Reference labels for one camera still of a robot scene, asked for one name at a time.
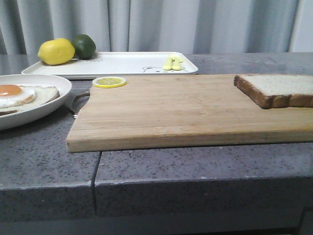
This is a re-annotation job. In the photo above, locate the bread slice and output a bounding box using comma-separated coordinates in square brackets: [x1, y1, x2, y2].
[234, 74, 313, 109]
[0, 86, 60, 116]

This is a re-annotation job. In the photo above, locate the fried egg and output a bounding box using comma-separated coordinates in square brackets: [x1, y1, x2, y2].
[0, 84, 36, 108]

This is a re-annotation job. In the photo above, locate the white round plate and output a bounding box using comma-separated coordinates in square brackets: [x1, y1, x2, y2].
[0, 74, 72, 130]

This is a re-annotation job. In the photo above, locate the lemon slice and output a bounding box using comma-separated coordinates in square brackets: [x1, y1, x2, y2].
[92, 76, 127, 89]

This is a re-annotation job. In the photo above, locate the green lime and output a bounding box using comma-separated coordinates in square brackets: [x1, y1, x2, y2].
[71, 34, 96, 59]

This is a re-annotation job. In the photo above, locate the wooden cutting board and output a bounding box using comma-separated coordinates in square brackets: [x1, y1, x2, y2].
[66, 74, 313, 152]

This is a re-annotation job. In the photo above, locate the yellow lemon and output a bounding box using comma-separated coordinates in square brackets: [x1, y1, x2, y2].
[37, 38, 75, 65]

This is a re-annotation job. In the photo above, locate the white bear tray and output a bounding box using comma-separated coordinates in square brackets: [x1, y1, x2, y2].
[22, 52, 198, 80]

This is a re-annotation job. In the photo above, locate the grey curtain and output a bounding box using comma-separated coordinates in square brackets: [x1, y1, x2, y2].
[0, 0, 313, 54]

